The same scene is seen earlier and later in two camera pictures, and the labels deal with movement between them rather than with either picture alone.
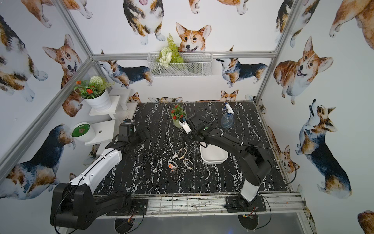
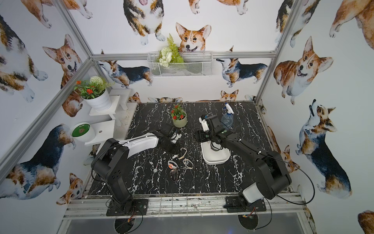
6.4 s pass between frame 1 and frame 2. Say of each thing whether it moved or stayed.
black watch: stayed
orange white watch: stayed
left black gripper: moved
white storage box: stayed
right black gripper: moved
